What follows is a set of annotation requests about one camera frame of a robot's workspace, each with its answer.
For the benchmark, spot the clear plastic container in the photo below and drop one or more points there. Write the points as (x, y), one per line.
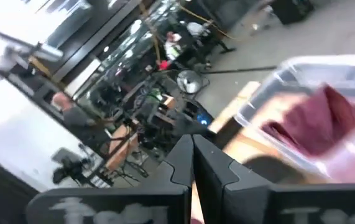
(320, 67)

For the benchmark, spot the black aluminium table frame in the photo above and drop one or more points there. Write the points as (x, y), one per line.
(227, 133)

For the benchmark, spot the maroon cap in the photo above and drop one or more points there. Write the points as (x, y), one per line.
(314, 124)

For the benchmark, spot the cluttered workbench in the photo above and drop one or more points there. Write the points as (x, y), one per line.
(146, 102)

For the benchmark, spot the black office chair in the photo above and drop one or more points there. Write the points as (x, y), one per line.
(68, 171)

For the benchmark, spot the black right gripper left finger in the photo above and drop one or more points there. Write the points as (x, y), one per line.
(177, 174)

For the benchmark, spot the person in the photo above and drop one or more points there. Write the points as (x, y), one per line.
(77, 121)

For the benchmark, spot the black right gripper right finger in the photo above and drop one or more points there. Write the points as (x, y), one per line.
(220, 186)

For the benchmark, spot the wooden desk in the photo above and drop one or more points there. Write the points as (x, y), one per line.
(119, 152)

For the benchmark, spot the round silver floor fan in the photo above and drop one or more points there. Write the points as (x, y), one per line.
(189, 81)

